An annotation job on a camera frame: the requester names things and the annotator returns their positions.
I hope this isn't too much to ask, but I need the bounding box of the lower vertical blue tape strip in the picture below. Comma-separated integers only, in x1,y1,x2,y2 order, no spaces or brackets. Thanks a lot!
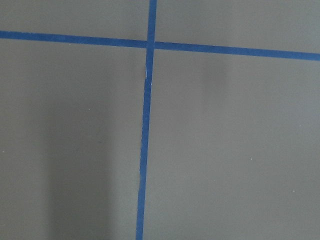
135,78,152,240

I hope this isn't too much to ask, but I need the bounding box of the horizontal blue tape strip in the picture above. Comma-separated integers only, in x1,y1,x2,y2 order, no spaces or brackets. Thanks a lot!
0,30,320,62

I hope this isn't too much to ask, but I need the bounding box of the upper vertical blue tape strip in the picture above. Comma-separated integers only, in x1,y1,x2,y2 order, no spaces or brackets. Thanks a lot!
145,0,157,86

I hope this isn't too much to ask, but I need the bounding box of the vertical blue tape strip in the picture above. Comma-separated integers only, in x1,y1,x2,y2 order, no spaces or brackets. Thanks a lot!
145,0,157,86
135,78,152,240

